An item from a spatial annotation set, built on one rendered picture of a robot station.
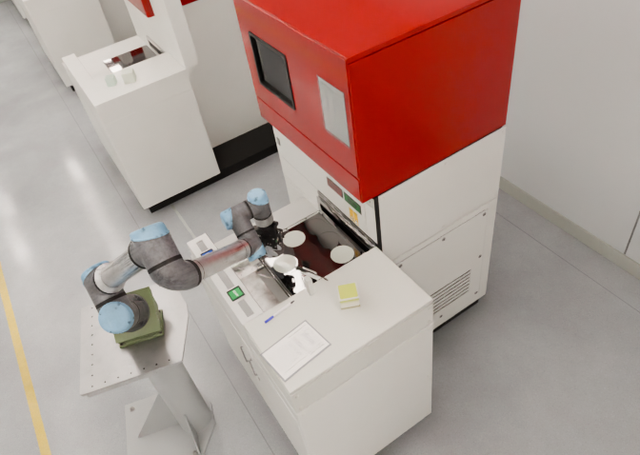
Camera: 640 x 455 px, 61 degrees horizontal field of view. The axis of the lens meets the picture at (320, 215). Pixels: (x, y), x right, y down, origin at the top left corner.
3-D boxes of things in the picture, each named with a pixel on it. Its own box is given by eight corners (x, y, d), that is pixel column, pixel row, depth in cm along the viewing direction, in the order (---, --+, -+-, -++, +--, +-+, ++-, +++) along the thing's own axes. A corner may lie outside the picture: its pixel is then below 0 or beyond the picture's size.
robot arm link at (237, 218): (232, 237, 201) (259, 224, 204) (218, 210, 201) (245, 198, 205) (230, 240, 209) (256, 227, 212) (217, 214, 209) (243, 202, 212)
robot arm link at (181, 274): (178, 297, 166) (274, 248, 206) (161, 266, 167) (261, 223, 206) (158, 308, 173) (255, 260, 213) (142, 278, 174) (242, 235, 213)
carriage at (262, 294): (247, 262, 241) (245, 257, 239) (288, 315, 217) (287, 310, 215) (230, 270, 239) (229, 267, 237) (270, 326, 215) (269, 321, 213)
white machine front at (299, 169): (288, 174, 287) (273, 110, 259) (383, 266, 233) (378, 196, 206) (283, 177, 286) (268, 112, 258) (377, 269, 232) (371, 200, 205)
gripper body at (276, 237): (277, 251, 220) (271, 230, 212) (258, 247, 223) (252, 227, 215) (285, 238, 225) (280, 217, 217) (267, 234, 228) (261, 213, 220)
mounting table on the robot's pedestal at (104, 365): (93, 411, 216) (79, 395, 207) (92, 325, 248) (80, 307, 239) (204, 373, 222) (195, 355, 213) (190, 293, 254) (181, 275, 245)
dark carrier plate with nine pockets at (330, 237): (319, 213, 251) (319, 212, 251) (363, 256, 229) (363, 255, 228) (254, 248, 240) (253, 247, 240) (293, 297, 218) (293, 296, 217)
